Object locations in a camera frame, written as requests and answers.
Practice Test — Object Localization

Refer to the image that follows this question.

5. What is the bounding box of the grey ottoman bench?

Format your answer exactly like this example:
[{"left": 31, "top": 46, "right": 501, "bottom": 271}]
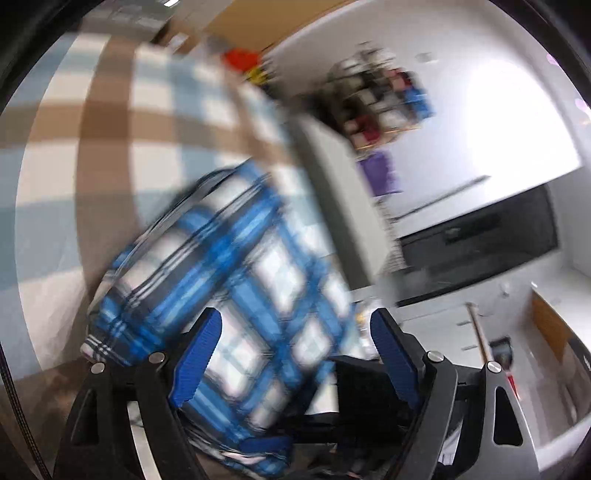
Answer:
[{"left": 291, "top": 115, "right": 398, "bottom": 306}]

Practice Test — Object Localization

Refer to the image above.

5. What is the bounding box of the black wall television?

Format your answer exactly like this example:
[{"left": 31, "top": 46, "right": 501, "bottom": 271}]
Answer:
[{"left": 397, "top": 185, "right": 560, "bottom": 308}]

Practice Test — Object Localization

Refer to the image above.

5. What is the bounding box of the wooden board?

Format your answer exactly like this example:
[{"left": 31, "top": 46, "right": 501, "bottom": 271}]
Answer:
[{"left": 531, "top": 291, "right": 579, "bottom": 366}]

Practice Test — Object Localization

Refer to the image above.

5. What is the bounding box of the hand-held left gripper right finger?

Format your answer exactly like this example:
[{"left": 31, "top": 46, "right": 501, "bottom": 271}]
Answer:
[{"left": 370, "top": 308, "right": 542, "bottom": 480}]

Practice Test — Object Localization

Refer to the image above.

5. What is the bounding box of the wooden shoe rack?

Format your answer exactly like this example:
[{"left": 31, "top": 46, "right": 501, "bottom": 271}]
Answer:
[{"left": 323, "top": 44, "right": 437, "bottom": 151}]

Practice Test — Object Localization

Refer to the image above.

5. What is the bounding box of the blue white plaid shirt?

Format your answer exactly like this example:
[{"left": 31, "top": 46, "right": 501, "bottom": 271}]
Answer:
[{"left": 81, "top": 159, "right": 359, "bottom": 479}]

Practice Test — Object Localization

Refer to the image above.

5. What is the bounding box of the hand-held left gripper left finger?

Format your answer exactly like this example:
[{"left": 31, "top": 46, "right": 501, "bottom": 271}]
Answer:
[{"left": 53, "top": 307, "right": 223, "bottom": 480}]

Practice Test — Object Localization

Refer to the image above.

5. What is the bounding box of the black braided cable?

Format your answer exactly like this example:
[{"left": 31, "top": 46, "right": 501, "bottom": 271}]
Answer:
[{"left": 0, "top": 346, "right": 52, "bottom": 480}]

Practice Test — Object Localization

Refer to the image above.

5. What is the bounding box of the wooden door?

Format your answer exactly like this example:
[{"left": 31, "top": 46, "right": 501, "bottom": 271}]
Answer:
[{"left": 203, "top": 0, "right": 361, "bottom": 52}]

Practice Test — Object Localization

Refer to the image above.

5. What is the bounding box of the checkered beige blue tablecloth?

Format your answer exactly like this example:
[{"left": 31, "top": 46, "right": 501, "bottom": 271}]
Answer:
[{"left": 0, "top": 28, "right": 324, "bottom": 380}]

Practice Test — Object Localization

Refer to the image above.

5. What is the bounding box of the orange red bag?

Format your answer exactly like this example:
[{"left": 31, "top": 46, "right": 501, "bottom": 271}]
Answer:
[{"left": 222, "top": 48, "right": 262, "bottom": 73}]

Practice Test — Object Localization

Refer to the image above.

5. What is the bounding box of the purple bag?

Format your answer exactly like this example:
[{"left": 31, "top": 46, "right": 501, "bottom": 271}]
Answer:
[{"left": 358, "top": 152, "right": 403, "bottom": 197}]

